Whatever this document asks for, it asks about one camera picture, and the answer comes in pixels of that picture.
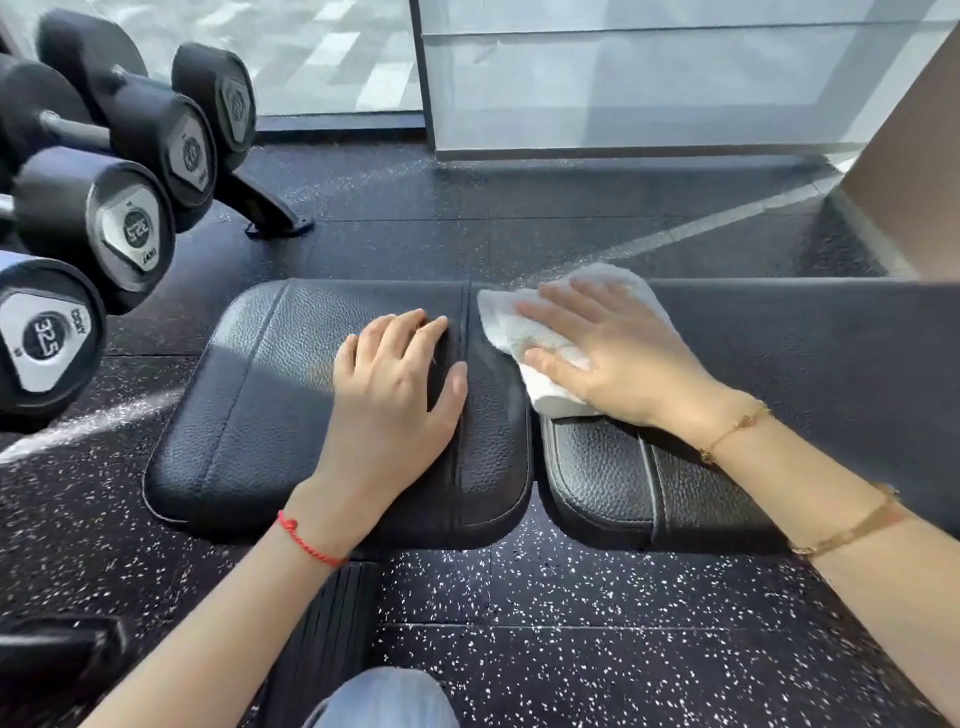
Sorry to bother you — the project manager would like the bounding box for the white roller window blind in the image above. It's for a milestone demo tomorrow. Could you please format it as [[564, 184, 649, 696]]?
[[417, 0, 960, 156]]

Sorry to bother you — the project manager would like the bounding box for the white cleaning cloth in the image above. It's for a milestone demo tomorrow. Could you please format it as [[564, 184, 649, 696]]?
[[477, 262, 681, 420]]

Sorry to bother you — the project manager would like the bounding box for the red string bracelet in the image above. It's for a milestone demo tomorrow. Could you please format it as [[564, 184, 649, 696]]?
[[276, 510, 351, 570]]

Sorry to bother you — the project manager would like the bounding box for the person's blue jeans leg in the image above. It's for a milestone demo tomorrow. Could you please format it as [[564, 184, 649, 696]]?
[[303, 666, 461, 728]]

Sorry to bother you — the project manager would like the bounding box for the person's left forearm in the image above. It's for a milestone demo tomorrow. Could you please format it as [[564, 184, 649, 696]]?
[[78, 517, 354, 728]]

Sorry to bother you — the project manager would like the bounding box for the black rubber dumbbell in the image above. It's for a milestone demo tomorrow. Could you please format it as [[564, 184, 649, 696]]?
[[0, 145, 178, 317], [0, 55, 219, 234], [0, 249, 108, 434], [36, 8, 258, 175]]

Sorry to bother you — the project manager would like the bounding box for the person's left hand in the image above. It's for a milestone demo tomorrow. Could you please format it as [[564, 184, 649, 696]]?
[[288, 309, 470, 561]]

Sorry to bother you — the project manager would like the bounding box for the black leather bench back pad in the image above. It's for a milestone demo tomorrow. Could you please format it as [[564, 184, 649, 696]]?
[[538, 278, 960, 555]]

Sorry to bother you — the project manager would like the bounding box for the black leather bench seat pad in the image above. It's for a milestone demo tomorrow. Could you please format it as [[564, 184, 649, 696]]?
[[142, 278, 536, 552]]

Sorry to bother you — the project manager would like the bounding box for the black window frame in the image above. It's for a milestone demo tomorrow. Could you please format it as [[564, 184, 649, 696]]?
[[255, 0, 439, 144]]

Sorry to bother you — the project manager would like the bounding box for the black glossy gym equipment part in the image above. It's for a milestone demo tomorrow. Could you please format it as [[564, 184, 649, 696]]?
[[0, 614, 141, 728]]

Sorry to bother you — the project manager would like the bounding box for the person's right forearm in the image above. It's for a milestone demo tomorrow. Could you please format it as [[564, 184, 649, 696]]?
[[652, 382, 960, 728]]

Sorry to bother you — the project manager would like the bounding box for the thin gold chain bracelet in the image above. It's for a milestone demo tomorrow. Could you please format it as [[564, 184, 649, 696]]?
[[697, 402, 774, 464]]

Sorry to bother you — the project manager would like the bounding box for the black ribbed bench frame foot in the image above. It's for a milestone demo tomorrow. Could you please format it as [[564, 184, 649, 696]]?
[[257, 558, 385, 728]]

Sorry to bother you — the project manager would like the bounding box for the flat gold band bracelet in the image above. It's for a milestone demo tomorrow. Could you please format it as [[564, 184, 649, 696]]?
[[789, 483, 903, 561]]

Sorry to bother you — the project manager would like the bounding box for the person's right hand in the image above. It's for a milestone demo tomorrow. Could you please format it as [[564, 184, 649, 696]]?
[[515, 276, 753, 453]]

